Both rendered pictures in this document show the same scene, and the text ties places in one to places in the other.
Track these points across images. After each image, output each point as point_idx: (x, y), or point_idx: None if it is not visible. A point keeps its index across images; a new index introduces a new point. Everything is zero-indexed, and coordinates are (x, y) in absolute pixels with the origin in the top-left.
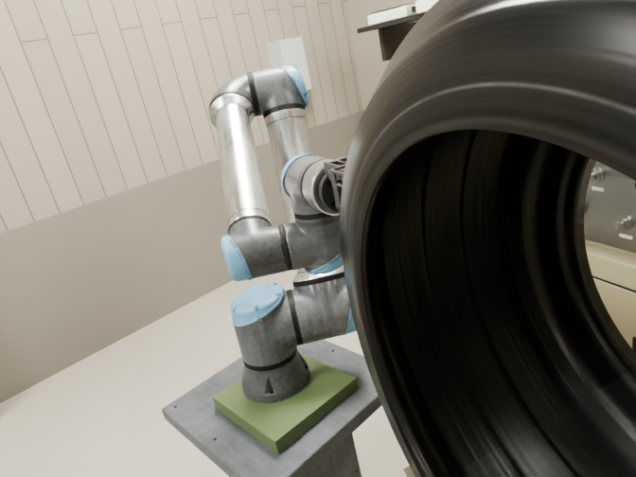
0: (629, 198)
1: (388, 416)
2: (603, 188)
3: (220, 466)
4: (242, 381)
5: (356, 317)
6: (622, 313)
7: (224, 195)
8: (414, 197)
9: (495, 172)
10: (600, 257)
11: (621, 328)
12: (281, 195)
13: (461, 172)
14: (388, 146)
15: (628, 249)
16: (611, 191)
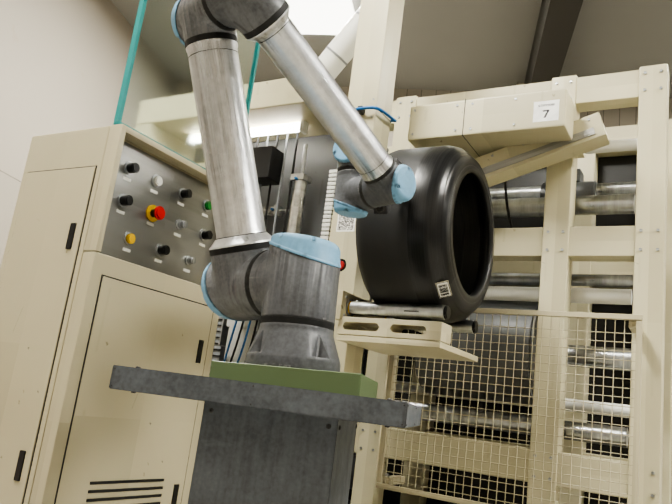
0: (192, 243)
1: (447, 258)
2: (180, 235)
3: (416, 418)
4: (331, 356)
5: (447, 218)
6: (196, 323)
7: (367, 128)
8: None
9: None
10: (189, 282)
11: (193, 336)
12: (243, 136)
13: None
14: (468, 169)
15: (186, 280)
16: (184, 238)
